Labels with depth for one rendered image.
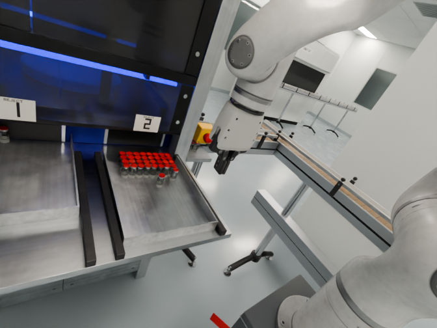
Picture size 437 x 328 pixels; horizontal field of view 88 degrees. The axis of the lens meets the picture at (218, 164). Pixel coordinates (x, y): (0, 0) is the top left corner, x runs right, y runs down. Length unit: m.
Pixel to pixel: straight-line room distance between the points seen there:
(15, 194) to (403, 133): 1.88
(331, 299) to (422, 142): 1.39
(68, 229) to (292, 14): 0.60
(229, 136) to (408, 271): 0.35
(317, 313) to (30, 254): 0.58
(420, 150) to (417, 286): 1.44
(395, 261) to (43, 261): 0.60
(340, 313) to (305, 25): 0.49
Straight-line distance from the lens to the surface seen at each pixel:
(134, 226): 0.64
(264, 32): 0.37
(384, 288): 0.48
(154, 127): 0.83
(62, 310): 1.51
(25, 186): 0.74
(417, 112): 1.83
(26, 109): 0.78
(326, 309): 0.57
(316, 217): 2.09
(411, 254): 0.40
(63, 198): 0.70
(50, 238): 0.62
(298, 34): 0.36
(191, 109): 0.85
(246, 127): 0.48
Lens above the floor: 1.36
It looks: 28 degrees down
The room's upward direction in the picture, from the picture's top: 24 degrees clockwise
